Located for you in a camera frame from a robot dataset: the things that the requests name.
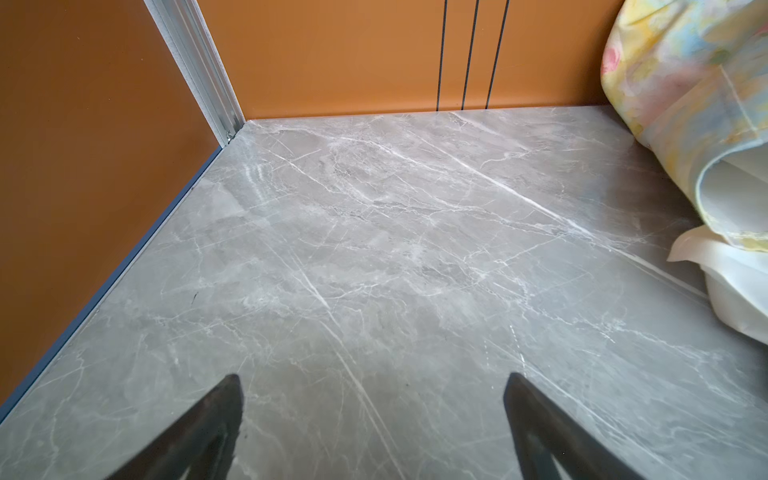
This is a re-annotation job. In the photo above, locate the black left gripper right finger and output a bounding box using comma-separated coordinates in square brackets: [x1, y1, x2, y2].
[503, 372, 641, 479]

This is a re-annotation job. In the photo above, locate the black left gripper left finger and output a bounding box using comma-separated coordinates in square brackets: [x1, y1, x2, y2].
[109, 374, 244, 479]

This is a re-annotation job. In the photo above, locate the white cloth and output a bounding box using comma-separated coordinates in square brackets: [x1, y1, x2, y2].
[668, 145, 767, 344]

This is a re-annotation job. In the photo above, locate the pastel floral cloth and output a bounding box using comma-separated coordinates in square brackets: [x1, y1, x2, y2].
[601, 1, 767, 252]

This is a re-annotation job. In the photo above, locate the aluminium corner post left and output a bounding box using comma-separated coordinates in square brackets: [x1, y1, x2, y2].
[144, 0, 246, 148]

